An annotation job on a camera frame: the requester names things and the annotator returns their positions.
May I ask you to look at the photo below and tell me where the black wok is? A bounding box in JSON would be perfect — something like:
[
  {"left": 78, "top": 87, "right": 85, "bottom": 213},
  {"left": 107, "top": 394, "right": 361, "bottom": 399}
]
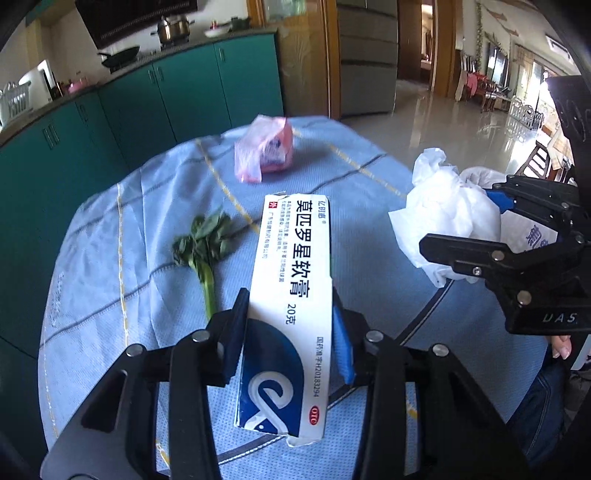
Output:
[{"left": 97, "top": 45, "right": 140, "bottom": 70}]

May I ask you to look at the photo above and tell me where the white blue medicine box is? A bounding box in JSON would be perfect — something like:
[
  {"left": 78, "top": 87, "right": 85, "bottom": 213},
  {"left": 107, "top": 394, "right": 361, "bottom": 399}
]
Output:
[{"left": 233, "top": 191, "right": 334, "bottom": 448}]

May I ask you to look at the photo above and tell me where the flat television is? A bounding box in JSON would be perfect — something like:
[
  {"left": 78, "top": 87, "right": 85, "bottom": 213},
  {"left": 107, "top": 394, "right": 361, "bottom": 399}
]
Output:
[{"left": 488, "top": 45, "right": 509, "bottom": 89}]

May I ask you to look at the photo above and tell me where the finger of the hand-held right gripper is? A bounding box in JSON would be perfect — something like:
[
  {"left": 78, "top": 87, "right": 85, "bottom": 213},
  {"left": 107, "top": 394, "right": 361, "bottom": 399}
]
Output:
[
  {"left": 419, "top": 232, "right": 588, "bottom": 315},
  {"left": 485, "top": 174, "right": 580, "bottom": 232}
]

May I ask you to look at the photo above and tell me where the grey refrigerator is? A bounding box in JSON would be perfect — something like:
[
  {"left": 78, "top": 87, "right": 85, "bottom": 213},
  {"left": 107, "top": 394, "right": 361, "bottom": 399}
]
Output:
[{"left": 337, "top": 0, "right": 400, "bottom": 121}]

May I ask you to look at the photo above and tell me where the white electric kettle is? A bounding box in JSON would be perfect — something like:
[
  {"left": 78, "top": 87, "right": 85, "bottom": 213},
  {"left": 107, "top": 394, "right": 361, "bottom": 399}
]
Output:
[{"left": 21, "top": 59, "right": 58, "bottom": 103}]

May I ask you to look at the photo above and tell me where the small pink plastic bag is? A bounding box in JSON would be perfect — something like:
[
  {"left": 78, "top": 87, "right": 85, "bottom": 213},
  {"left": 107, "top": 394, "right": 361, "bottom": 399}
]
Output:
[{"left": 234, "top": 115, "right": 295, "bottom": 184}]

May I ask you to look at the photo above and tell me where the person's blue jeans leg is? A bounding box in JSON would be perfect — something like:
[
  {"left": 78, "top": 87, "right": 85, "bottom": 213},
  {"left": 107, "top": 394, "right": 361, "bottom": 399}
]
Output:
[{"left": 508, "top": 355, "right": 583, "bottom": 468}]

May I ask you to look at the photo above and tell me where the wooden chair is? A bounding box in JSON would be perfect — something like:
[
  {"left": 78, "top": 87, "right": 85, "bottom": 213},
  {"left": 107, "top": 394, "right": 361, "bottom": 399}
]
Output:
[{"left": 516, "top": 138, "right": 573, "bottom": 182}]

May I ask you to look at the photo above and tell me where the person's right hand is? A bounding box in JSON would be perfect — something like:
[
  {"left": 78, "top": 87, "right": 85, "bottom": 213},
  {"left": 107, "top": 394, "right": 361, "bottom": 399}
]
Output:
[{"left": 546, "top": 334, "right": 574, "bottom": 361}]

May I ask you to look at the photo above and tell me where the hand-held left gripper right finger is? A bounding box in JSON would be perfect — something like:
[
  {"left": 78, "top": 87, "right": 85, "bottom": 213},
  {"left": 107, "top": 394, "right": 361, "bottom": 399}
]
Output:
[{"left": 330, "top": 291, "right": 532, "bottom": 480}]

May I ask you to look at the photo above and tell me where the white plastic bag blue print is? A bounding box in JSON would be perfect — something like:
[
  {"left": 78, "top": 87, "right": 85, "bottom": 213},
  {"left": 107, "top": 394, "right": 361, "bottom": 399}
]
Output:
[{"left": 457, "top": 166, "right": 561, "bottom": 257}]

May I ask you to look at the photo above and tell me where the blue tablecloth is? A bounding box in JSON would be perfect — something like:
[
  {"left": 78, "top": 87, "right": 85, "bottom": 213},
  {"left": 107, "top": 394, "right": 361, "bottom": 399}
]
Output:
[{"left": 38, "top": 115, "right": 550, "bottom": 480}]

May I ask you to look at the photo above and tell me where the black range hood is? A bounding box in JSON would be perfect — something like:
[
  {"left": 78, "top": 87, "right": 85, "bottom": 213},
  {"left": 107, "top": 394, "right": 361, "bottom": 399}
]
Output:
[{"left": 76, "top": 0, "right": 199, "bottom": 47}]

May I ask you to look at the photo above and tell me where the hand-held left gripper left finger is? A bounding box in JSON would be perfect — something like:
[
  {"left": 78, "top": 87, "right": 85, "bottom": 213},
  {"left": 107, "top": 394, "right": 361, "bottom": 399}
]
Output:
[{"left": 41, "top": 287, "right": 252, "bottom": 480}]

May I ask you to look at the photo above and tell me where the teal kitchen cabinet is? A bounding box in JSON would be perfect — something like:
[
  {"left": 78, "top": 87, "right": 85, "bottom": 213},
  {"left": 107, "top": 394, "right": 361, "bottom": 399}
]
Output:
[{"left": 0, "top": 28, "right": 284, "bottom": 444}]

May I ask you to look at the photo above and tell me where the wooden glazed door frame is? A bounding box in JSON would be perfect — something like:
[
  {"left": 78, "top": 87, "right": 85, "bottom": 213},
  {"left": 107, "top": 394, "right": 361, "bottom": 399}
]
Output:
[{"left": 247, "top": 0, "right": 342, "bottom": 120}]

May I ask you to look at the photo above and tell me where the white dish rack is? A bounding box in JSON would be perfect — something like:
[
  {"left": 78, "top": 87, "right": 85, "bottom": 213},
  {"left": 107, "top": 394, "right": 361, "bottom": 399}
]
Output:
[{"left": 0, "top": 80, "right": 32, "bottom": 124}]

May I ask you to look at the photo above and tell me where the steel cooking pot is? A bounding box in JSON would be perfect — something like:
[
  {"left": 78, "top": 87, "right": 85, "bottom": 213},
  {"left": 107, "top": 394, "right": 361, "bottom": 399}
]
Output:
[{"left": 156, "top": 15, "right": 191, "bottom": 45}]

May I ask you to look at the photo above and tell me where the wooden doorway frame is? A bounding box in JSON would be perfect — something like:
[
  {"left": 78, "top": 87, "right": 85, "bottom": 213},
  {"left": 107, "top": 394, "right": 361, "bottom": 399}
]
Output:
[{"left": 397, "top": 0, "right": 464, "bottom": 101}]

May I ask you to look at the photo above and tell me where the green vegetable stalk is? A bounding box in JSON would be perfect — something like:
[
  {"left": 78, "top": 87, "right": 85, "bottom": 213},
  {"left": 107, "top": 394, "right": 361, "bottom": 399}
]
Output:
[{"left": 172, "top": 208, "right": 236, "bottom": 320}]

